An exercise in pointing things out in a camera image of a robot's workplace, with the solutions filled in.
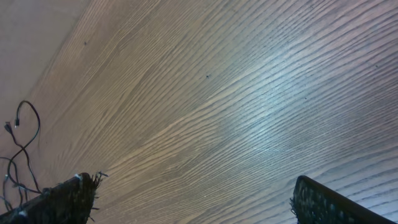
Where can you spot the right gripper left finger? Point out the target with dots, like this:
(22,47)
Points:
(70,202)

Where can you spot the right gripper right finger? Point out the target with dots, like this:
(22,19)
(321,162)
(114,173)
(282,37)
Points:
(314,203)

